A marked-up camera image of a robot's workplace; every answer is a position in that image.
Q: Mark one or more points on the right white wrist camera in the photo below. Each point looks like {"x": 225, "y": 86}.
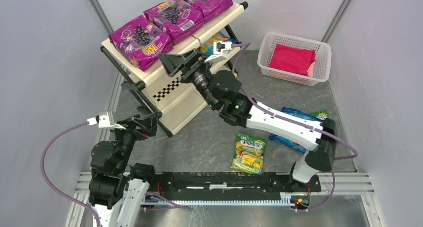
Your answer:
{"x": 221, "y": 49}

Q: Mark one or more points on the pink cloth in basket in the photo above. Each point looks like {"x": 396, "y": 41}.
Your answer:
{"x": 293, "y": 60}

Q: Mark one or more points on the green Fox's candy bag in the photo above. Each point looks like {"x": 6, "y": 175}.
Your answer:
{"x": 249, "y": 154}

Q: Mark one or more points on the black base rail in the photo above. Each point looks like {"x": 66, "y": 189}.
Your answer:
{"x": 229, "y": 186}

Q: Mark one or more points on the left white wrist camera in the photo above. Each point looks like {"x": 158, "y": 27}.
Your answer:
{"x": 105, "y": 120}

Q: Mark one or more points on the green lemon candy bag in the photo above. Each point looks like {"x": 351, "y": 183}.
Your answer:
{"x": 321, "y": 115}

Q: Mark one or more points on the blue candy bag on shelf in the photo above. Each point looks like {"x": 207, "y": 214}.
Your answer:
{"x": 206, "y": 48}

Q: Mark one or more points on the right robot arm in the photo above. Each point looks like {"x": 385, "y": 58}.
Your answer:
{"x": 222, "y": 92}

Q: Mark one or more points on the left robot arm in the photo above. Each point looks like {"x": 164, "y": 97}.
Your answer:
{"x": 115, "y": 196}

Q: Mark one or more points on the cream three-tier shelf rack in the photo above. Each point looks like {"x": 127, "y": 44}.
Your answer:
{"x": 176, "y": 103}

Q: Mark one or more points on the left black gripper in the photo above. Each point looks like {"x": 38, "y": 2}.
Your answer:
{"x": 140, "y": 124}

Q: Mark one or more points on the blue Blendy candy bag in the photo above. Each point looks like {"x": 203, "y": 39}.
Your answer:
{"x": 288, "y": 138}

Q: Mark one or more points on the white plastic basket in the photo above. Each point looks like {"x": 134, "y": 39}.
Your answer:
{"x": 322, "y": 66}

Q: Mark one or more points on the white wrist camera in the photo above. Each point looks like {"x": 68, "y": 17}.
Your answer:
{"x": 105, "y": 120}
{"x": 221, "y": 49}

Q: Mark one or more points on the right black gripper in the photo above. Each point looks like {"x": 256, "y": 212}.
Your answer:
{"x": 189, "y": 68}

